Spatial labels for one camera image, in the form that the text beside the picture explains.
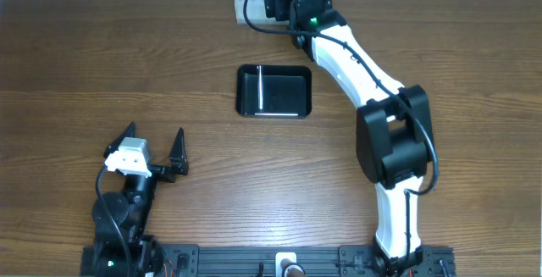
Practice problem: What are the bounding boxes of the white test tube rack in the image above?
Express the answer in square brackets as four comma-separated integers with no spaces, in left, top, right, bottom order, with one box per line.
[234,0,293,27]

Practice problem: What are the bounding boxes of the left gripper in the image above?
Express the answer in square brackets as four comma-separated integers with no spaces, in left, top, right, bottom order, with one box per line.
[103,121,190,184]

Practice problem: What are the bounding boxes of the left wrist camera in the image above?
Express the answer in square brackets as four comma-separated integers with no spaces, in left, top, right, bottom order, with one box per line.
[104,136,152,179]

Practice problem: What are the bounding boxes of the mounting rail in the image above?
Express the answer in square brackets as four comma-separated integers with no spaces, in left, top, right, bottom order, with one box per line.
[80,242,456,277]

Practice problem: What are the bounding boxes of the black cable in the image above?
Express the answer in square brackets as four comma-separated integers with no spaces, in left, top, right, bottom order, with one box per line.
[242,0,440,269]
[95,164,133,274]

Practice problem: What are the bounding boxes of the black tray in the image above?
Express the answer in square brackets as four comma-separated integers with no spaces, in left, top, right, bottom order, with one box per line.
[235,64,313,119]

